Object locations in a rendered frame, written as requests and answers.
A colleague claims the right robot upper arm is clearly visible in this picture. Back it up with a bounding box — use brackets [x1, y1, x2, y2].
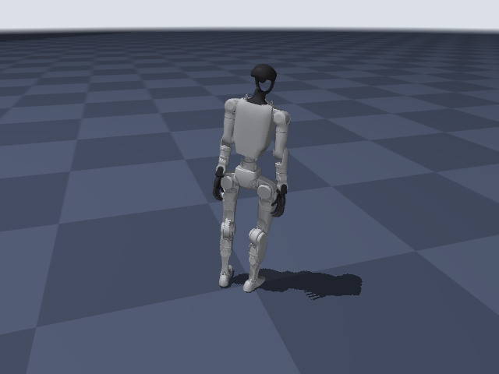
[273, 108, 291, 160]

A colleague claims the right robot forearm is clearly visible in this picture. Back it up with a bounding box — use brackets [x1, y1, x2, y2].
[275, 148, 288, 191]

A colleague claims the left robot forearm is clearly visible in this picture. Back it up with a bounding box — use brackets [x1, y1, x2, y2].
[216, 136, 232, 175]

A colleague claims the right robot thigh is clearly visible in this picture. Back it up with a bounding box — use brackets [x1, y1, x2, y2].
[249, 176, 278, 245]

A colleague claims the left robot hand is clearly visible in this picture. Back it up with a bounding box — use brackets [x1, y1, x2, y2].
[213, 166, 224, 201]

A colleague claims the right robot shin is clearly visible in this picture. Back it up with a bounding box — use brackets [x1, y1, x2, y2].
[249, 232, 267, 283]

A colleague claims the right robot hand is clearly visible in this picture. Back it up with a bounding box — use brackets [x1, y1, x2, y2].
[270, 184, 287, 217]

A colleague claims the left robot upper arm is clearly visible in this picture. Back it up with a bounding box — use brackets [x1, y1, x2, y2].
[222, 98, 240, 145]

